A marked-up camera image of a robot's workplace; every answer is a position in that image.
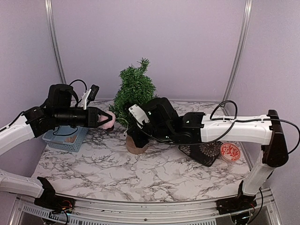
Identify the clear string ornament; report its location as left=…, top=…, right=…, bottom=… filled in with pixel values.
left=122, top=119, right=129, bottom=137

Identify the aluminium frame post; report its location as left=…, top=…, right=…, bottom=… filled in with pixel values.
left=222, top=0, right=253, bottom=101
left=44, top=0, right=67, bottom=84

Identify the red white patterned bowl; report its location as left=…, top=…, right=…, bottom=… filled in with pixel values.
left=220, top=142, right=241, bottom=162

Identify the small green christmas tree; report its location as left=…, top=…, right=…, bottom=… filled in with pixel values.
left=108, top=57, right=159, bottom=154

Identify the aluminium front rail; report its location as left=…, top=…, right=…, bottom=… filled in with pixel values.
left=8, top=188, right=283, bottom=225

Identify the black floral rectangular plate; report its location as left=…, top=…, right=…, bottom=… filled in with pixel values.
left=178, top=141, right=223, bottom=167

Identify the pink pompom ornament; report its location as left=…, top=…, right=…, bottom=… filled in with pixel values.
left=98, top=111, right=116, bottom=131

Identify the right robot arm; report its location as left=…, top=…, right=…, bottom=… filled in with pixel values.
left=122, top=97, right=289, bottom=210

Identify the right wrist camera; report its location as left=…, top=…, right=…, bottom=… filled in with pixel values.
left=128, top=104, right=150, bottom=128

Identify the light blue plastic basket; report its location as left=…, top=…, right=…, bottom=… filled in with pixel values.
left=42, top=126, right=89, bottom=152

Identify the right aluminium frame post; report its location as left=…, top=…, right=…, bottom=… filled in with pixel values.
left=222, top=0, right=253, bottom=101

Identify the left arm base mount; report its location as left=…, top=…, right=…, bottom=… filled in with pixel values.
left=34, top=195, right=75, bottom=214

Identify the left aluminium frame post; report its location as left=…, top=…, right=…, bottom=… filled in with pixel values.
left=44, top=0, right=67, bottom=84

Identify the beige burlap bow ornament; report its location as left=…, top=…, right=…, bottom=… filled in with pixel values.
left=65, top=135, right=76, bottom=143

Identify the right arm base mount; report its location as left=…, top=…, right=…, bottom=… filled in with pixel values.
left=216, top=196, right=257, bottom=215

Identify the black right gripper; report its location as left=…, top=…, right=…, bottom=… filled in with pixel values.
left=127, top=123, right=173, bottom=149

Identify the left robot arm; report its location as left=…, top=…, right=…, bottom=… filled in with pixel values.
left=0, top=84, right=116, bottom=209

